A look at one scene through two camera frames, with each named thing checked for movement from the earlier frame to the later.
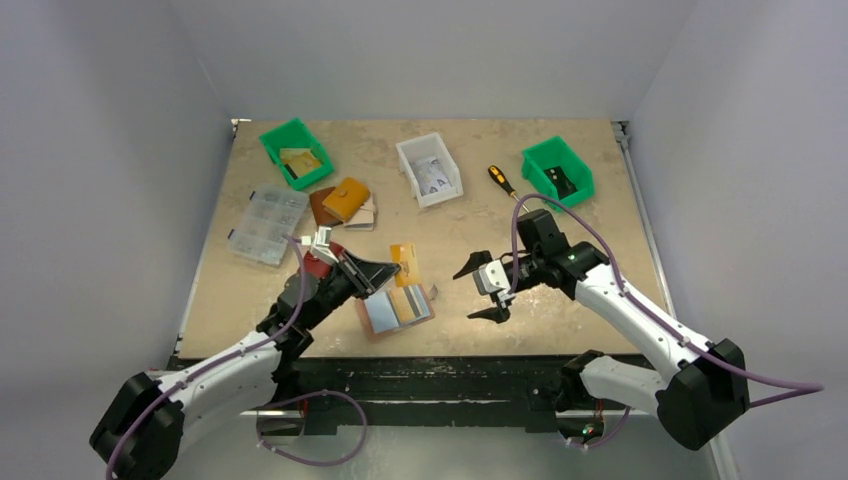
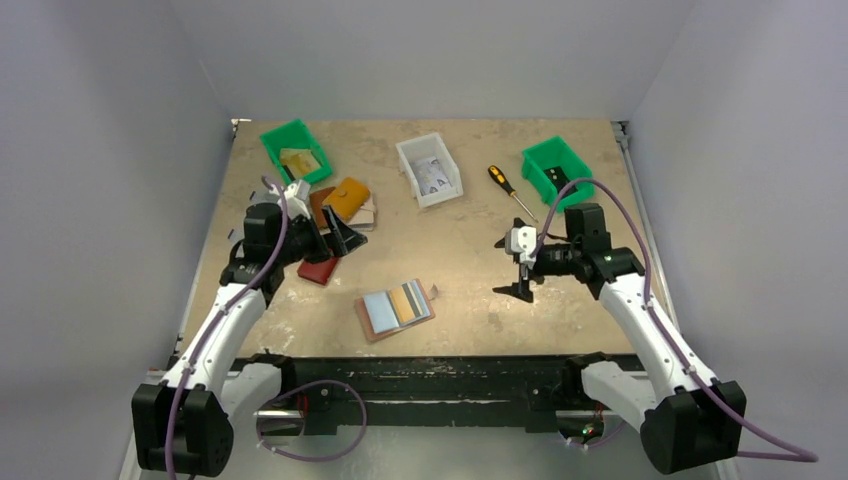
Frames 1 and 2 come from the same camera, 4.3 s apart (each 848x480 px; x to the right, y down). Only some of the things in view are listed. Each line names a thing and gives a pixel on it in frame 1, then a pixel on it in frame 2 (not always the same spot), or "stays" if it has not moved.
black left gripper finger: (375, 275) -> (351, 239)
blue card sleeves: (396, 307) stays
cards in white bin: (429, 175) stays
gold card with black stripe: (291, 171) stays
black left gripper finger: (371, 271) -> (334, 232)
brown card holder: (322, 217) stays
